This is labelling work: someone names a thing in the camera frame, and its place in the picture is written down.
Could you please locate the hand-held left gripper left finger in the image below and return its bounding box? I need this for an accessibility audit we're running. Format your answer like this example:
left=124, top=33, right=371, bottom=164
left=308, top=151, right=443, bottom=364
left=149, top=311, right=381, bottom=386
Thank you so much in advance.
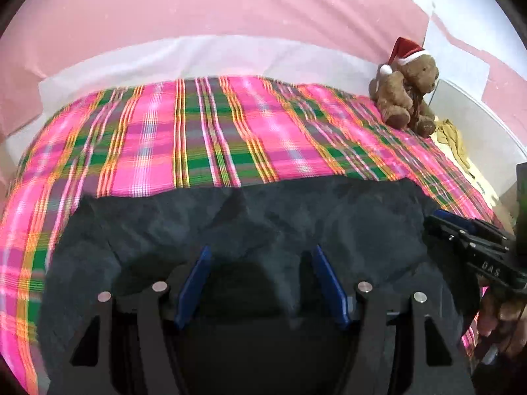
left=48, top=245, right=213, bottom=395

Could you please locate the black puffer jacket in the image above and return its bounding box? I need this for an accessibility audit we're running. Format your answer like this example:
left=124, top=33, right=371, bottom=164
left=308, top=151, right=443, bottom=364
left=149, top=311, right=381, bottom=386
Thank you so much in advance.
left=39, top=178, right=486, bottom=395

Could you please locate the yellow cloth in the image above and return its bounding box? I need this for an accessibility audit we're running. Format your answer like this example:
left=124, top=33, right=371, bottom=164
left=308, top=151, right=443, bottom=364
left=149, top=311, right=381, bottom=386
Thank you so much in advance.
left=435, top=118, right=472, bottom=169

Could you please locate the brown teddy bear santa hat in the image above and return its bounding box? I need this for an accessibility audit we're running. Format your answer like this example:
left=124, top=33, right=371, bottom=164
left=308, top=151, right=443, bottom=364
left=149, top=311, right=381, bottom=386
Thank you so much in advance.
left=369, top=37, right=439, bottom=138

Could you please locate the white bed sheet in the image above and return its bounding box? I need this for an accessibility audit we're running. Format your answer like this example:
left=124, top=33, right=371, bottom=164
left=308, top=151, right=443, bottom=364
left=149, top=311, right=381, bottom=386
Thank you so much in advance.
left=38, top=36, right=379, bottom=110

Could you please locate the pink green plaid blanket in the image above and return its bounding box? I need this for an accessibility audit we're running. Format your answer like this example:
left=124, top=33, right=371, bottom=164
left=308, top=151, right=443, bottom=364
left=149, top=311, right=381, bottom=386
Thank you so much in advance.
left=0, top=75, right=505, bottom=394

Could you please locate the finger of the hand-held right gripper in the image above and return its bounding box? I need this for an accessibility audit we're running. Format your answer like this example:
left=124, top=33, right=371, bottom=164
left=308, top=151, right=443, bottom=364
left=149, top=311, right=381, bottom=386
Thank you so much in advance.
left=423, top=216, right=468, bottom=258
left=432, top=209, right=515, bottom=243

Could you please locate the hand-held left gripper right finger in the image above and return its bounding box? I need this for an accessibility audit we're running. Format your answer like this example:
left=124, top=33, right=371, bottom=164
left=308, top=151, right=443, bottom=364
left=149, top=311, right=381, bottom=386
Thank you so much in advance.
left=310, top=245, right=474, bottom=395

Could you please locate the person's right hand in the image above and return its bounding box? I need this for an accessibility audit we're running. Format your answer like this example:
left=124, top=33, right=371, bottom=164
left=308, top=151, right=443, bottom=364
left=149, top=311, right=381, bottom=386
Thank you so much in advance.
left=477, top=286, right=527, bottom=358

